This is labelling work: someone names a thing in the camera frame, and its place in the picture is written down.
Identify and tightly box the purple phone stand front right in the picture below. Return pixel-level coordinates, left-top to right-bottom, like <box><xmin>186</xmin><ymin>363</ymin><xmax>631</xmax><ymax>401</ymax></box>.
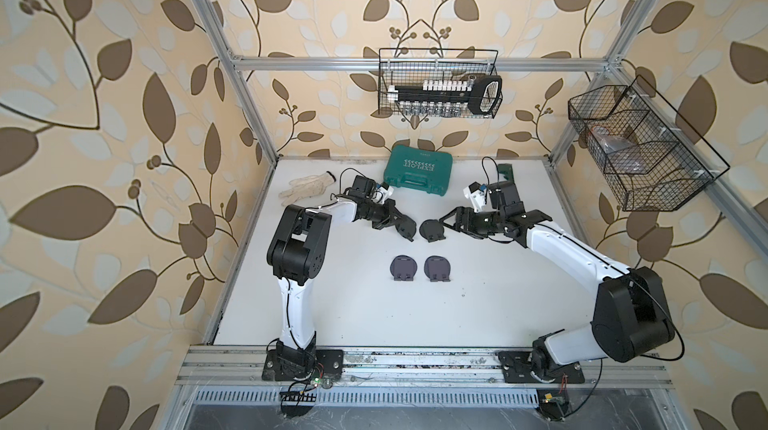
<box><xmin>424</xmin><ymin>255</ymin><xmax>451</xmax><ymax>282</ymax></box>

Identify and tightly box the black phone stand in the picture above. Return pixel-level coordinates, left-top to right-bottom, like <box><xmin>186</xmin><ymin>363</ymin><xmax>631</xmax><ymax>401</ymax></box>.
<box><xmin>395</xmin><ymin>216</ymin><xmax>417</xmax><ymax>242</ymax></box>
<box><xmin>419</xmin><ymin>219</ymin><xmax>445</xmax><ymax>243</ymax></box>

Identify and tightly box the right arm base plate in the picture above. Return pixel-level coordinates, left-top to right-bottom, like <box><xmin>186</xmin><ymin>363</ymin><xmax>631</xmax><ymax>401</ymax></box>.
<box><xmin>496</xmin><ymin>349</ymin><xmax>586</xmax><ymax>384</ymax></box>

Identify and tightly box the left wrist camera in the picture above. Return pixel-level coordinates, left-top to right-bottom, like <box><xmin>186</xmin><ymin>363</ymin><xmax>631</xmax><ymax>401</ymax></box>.
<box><xmin>371</xmin><ymin>183</ymin><xmax>394</xmax><ymax>204</ymax></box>

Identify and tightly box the black wire basket right wall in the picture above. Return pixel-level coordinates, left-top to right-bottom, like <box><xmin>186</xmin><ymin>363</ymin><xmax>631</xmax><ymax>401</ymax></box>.
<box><xmin>568</xmin><ymin>75</ymin><xmax>730</xmax><ymax>212</ymax></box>

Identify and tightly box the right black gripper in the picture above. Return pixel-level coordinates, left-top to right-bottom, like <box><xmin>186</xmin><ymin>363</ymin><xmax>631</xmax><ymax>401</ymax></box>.
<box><xmin>440</xmin><ymin>206</ymin><xmax>505</xmax><ymax>238</ymax></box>

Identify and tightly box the purple phone stand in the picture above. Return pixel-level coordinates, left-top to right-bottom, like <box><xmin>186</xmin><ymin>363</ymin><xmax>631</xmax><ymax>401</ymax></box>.
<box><xmin>390</xmin><ymin>255</ymin><xmax>418</xmax><ymax>281</ymax></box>
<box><xmin>424</xmin><ymin>255</ymin><xmax>451</xmax><ymax>282</ymax></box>

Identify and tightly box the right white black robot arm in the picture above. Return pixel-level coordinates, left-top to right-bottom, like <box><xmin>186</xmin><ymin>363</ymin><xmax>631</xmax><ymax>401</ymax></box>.
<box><xmin>437</xmin><ymin>181</ymin><xmax>682</xmax><ymax>383</ymax></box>

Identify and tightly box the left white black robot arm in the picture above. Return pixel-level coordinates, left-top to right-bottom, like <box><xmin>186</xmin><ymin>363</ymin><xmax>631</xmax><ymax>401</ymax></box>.
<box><xmin>262</xmin><ymin>175</ymin><xmax>416</xmax><ymax>382</ymax></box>

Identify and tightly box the black socket set holder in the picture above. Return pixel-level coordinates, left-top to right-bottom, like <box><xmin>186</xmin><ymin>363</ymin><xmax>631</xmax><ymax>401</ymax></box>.
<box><xmin>384</xmin><ymin>75</ymin><xmax>503</xmax><ymax>118</ymax></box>

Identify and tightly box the clear plastic bag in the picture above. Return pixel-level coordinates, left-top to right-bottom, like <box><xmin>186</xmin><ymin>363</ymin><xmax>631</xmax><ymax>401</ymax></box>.
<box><xmin>593</xmin><ymin>126</ymin><xmax>645</xmax><ymax>174</ymax></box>

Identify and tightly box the black wire basket wall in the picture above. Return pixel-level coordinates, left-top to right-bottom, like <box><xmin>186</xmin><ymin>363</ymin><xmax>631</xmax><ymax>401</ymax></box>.
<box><xmin>568</xmin><ymin>75</ymin><xmax>730</xmax><ymax>212</ymax></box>
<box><xmin>377</xmin><ymin>47</ymin><xmax>503</xmax><ymax>119</ymax></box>

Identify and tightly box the green plastic tool case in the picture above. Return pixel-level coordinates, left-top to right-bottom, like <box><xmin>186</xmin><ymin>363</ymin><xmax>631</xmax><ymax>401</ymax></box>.
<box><xmin>383</xmin><ymin>145</ymin><xmax>453</xmax><ymax>196</ymax></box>

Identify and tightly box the black wire basket back wall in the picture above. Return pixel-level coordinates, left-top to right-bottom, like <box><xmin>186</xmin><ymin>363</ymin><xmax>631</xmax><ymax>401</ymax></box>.
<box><xmin>377</xmin><ymin>47</ymin><xmax>503</xmax><ymax>119</ymax></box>

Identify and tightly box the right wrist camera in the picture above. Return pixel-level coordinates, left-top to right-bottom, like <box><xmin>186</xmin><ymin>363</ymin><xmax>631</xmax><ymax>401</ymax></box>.
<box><xmin>463</xmin><ymin>182</ymin><xmax>488</xmax><ymax>213</ymax></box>

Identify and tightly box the white work glove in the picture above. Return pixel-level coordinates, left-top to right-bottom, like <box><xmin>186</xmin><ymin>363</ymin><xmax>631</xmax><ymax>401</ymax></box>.
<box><xmin>279</xmin><ymin>171</ymin><xmax>337</xmax><ymax>207</ymax></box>

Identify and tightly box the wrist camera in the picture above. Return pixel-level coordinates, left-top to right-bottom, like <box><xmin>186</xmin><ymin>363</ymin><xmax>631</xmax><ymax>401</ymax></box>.
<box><xmin>463</xmin><ymin>182</ymin><xmax>488</xmax><ymax>213</ymax></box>
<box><xmin>371</xmin><ymin>183</ymin><xmax>394</xmax><ymax>204</ymax></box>

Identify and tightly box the green black hand tool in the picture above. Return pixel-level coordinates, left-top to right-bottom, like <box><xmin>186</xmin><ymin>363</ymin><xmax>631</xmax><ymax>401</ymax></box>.
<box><xmin>496</xmin><ymin>163</ymin><xmax>514</xmax><ymax>182</ymax></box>

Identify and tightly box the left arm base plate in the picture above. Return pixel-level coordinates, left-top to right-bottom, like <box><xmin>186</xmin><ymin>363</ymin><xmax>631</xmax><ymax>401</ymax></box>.
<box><xmin>261</xmin><ymin>347</ymin><xmax>344</xmax><ymax>384</ymax></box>

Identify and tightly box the purple phone stand front left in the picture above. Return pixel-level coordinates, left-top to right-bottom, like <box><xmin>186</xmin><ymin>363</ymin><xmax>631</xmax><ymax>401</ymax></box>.
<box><xmin>390</xmin><ymin>255</ymin><xmax>418</xmax><ymax>281</ymax></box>

